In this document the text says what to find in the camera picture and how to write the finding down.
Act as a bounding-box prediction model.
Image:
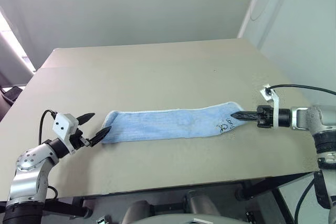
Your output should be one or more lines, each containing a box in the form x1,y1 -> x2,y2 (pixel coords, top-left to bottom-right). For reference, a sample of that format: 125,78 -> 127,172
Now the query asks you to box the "dark chair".
0,85 -> 24,123

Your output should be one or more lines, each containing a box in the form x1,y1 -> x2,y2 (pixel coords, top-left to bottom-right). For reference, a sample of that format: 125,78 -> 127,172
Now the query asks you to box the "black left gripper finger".
76,113 -> 96,126
88,126 -> 112,147

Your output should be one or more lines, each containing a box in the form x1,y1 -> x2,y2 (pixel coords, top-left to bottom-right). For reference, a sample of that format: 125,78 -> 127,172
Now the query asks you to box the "gray robot torso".
121,189 -> 253,224

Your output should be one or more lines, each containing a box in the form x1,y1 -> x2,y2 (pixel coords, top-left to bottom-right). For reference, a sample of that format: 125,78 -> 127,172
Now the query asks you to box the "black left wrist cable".
38,109 -> 59,146

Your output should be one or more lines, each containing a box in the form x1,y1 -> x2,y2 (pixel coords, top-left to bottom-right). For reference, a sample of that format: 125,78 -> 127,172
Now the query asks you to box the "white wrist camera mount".
51,113 -> 80,155
259,83 -> 280,130

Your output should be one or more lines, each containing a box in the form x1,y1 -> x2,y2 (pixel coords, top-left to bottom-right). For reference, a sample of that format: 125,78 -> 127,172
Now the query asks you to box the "black table frame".
41,170 -> 321,220

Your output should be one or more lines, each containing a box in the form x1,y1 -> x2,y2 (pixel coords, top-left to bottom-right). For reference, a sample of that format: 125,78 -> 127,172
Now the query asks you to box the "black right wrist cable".
265,84 -> 336,96

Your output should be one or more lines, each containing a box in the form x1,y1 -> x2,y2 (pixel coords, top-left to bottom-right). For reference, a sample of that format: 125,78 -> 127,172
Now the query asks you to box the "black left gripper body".
68,128 -> 92,154

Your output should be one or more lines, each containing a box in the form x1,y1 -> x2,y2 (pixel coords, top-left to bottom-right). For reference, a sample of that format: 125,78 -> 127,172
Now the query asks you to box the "black hanging cable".
293,178 -> 317,224

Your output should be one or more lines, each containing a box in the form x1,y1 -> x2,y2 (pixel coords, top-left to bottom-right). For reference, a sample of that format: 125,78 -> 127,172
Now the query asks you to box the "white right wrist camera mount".
259,83 -> 280,130

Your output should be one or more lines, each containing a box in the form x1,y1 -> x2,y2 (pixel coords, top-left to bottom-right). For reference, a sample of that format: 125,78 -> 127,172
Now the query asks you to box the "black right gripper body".
256,105 -> 275,130

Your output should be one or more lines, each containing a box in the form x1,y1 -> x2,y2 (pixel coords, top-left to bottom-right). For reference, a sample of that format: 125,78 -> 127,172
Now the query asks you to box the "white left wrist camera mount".
51,113 -> 80,155

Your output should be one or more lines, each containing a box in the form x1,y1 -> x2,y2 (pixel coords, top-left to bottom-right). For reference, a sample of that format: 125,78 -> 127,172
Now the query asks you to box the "light blue towel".
100,101 -> 244,145

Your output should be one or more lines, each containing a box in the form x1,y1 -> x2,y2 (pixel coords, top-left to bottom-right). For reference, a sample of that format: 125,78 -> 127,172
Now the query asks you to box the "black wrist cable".
38,109 -> 59,146
265,84 -> 336,96

